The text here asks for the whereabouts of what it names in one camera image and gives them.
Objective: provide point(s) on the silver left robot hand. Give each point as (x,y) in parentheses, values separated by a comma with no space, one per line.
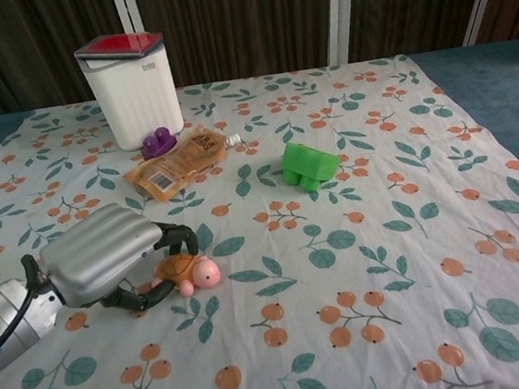
(98,253)

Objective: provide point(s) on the pink turtle toy brown shell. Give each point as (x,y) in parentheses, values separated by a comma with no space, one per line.
(197,268)

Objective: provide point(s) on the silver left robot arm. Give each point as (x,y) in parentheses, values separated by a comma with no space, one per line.
(8,318)

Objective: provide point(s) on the purple toy building block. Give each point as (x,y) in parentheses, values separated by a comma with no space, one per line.
(157,143)

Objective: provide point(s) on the green toy building block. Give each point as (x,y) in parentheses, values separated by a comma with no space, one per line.
(309,163)

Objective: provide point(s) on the brown spouted food pouch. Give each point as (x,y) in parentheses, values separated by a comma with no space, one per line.
(182,163)

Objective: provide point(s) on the white bin with red lid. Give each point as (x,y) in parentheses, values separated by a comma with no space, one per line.
(138,100)

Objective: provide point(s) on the floral fruit print tablecloth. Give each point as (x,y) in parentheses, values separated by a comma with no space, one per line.
(318,267)

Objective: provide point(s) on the dark pleated curtain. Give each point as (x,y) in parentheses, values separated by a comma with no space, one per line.
(241,20)

